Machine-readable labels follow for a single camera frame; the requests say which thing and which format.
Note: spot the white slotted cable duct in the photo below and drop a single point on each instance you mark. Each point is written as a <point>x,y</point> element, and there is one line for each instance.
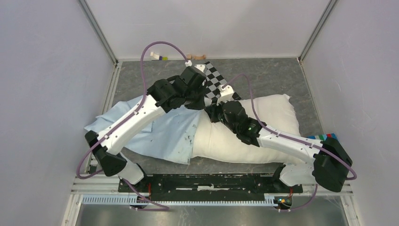
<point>134,200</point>

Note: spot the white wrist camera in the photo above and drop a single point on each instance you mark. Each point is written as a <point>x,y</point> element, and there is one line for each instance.
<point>201,67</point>
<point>226,94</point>

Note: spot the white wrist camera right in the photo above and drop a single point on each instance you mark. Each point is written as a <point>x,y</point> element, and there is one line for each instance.
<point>226,94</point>

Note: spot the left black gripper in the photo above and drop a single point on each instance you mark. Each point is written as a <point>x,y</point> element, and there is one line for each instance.
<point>200,104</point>

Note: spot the red blue green blocks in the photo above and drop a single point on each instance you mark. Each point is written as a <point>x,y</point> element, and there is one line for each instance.
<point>323,136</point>

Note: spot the black white checkerboard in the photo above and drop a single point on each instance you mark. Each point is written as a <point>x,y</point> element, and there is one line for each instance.
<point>214,80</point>

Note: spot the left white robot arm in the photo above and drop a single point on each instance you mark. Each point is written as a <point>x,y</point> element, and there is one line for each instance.
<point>106,145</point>

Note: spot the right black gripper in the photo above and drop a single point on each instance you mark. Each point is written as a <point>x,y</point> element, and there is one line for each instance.
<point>211,109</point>

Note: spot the light blue pillowcase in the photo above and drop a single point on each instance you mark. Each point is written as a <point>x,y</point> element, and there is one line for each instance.
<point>170,137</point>

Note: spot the white pillow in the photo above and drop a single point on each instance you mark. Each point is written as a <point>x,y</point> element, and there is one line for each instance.
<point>217,142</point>

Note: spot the aluminium rail frame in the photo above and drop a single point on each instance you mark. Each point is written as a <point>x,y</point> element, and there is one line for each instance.
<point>98,184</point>

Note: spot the wooden toy pieces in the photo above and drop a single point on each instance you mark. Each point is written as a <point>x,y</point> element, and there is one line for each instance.
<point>196,57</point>

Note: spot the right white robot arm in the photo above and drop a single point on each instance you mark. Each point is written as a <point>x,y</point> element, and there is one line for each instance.
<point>324,162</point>

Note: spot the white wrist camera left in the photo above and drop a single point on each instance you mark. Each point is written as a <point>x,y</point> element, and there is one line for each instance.
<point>201,67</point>

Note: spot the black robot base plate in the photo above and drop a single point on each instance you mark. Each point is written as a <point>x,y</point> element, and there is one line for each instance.
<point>212,187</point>

